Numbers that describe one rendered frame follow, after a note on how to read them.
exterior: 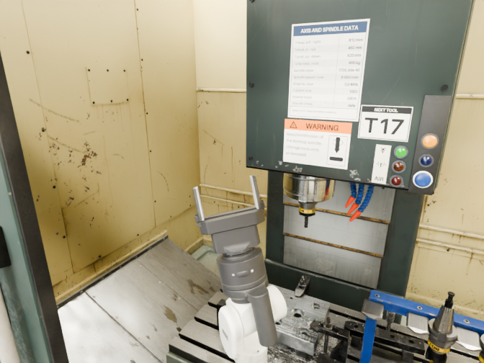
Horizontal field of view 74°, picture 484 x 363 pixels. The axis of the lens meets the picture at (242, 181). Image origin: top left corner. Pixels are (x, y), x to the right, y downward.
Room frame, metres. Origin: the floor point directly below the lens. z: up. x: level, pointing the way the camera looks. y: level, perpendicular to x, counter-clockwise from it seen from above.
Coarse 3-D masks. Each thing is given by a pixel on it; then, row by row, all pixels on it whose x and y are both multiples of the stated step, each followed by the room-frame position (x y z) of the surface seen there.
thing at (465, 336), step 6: (462, 330) 0.65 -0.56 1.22; (468, 330) 0.65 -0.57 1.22; (462, 336) 0.63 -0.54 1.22; (468, 336) 0.63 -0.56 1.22; (474, 336) 0.63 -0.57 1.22; (456, 342) 0.61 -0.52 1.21; (462, 342) 0.61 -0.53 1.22; (468, 342) 0.61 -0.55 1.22; (474, 342) 0.61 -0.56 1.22; (468, 348) 0.59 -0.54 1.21; (474, 348) 0.59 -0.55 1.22; (480, 348) 0.59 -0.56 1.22
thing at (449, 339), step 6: (432, 324) 0.66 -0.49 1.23; (432, 330) 0.64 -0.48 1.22; (456, 330) 0.64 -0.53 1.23; (432, 336) 0.64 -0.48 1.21; (438, 336) 0.63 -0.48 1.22; (444, 336) 0.63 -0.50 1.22; (450, 336) 0.62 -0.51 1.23; (456, 336) 0.62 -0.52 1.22; (444, 342) 0.62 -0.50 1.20; (450, 342) 0.62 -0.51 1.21
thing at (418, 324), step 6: (408, 312) 0.71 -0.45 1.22; (408, 318) 0.69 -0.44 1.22; (414, 318) 0.69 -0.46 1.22; (420, 318) 0.69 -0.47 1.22; (426, 318) 0.69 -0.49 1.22; (408, 324) 0.67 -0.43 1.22; (414, 324) 0.67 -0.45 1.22; (420, 324) 0.67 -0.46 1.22; (426, 324) 0.67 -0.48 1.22; (414, 330) 0.65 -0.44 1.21; (420, 330) 0.65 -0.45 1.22; (426, 330) 0.65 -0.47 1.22
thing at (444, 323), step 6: (444, 306) 0.64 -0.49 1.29; (438, 312) 0.66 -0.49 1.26; (444, 312) 0.64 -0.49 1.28; (450, 312) 0.63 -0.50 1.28; (438, 318) 0.65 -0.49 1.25; (444, 318) 0.64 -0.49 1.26; (450, 318) 0.63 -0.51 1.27; (438, 324) 0.64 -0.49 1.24; (444, 324) 0.63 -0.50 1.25; (450, 324) 0.63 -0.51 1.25; (438, 330) 0.64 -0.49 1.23; (444, 330) 0.63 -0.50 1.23; (450, 330) 0.63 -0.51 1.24
